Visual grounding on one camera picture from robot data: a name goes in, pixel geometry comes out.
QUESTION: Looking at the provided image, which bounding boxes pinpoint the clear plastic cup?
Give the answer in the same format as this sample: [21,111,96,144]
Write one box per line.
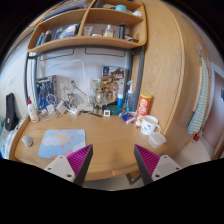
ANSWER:
[149,132,166,148]

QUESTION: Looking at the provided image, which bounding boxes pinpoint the white desk lamp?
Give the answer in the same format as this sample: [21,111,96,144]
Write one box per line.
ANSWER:
[69,59,93,112]

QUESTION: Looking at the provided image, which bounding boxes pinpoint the blue snack packet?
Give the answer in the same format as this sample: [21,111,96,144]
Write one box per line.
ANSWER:
[119,112,133,121]

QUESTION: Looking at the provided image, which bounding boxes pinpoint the white bottle red cap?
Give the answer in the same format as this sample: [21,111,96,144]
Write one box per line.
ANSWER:
[28,99,39,123]

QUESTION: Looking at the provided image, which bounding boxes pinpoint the grey computer mouse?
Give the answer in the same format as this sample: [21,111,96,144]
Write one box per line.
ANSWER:
[22,135,33,147]

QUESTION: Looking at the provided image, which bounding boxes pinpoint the wooden wall shelf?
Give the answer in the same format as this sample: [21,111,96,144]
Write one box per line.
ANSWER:
[27,0,147,53]

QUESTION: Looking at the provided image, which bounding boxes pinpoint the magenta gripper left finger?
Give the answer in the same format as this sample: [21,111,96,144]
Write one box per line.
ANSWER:
[45,144,93,186]

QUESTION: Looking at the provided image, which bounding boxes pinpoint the black bag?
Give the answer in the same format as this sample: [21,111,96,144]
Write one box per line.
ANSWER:
[5,93,19,131]

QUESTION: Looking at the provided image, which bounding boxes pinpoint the red chips can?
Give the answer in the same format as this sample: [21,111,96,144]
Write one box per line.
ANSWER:
[134,94,152,127]

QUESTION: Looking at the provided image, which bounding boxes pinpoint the colourful poster board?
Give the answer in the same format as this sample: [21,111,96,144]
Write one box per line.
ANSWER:
[102,66,126,104]

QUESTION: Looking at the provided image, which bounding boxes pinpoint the dark poster box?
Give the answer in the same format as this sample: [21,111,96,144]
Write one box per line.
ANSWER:
[36,76,57,110]

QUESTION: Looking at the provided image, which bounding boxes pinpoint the blue spray bottle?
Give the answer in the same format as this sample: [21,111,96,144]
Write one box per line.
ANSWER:
[124,80,135,111]

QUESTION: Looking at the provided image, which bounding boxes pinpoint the white mug with print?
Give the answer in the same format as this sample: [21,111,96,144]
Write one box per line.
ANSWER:
[141,115,161,135]

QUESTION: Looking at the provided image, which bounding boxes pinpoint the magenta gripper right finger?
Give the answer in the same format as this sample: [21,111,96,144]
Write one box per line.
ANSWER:
[134,144,181,185]

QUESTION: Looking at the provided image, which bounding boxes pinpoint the white power adapter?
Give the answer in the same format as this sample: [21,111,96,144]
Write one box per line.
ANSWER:
[57,101,67,114]

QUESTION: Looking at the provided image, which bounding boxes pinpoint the white blue tube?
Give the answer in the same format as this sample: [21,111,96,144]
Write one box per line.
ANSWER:
[117,79,124,107]

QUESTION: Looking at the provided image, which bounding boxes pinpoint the striped hanging towel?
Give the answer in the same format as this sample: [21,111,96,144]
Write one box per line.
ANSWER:
[186,56,210,136]

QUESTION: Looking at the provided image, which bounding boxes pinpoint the blue cloud mouse pad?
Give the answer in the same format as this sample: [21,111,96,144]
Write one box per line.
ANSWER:
[38,129,86,159]

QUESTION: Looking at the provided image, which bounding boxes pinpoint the small white clock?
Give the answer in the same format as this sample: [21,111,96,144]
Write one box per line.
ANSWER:
[104,110,110,117]

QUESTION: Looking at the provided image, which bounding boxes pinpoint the black bottle on shelf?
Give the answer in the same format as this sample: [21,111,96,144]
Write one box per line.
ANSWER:
[119,23,125,39]

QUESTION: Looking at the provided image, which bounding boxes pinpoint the clear bottle on shelf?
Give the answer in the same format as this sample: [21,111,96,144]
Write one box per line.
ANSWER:
[103,25,114,37]

